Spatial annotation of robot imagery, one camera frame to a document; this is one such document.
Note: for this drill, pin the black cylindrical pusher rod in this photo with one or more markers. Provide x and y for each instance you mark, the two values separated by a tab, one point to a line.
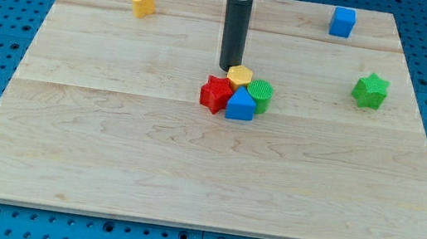
237	18

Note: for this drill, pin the red star block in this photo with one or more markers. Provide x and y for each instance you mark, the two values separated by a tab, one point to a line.
215	94

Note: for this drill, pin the yellow heart block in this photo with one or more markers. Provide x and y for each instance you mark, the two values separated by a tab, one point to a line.
143	8

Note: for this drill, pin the green star block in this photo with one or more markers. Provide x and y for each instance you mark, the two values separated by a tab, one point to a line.
370	91

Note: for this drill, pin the yellow hexagon block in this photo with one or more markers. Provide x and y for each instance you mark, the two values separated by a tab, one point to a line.
239	76

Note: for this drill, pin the green cylinder block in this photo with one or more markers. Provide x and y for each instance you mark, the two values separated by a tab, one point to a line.
261	92

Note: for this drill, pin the blue pentagon block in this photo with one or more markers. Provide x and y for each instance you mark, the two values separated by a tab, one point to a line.
241	105

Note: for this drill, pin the blue cube block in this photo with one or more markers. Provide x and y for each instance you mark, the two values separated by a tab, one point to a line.
342	22

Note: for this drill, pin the wooden board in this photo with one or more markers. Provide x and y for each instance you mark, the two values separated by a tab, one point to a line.
102	117

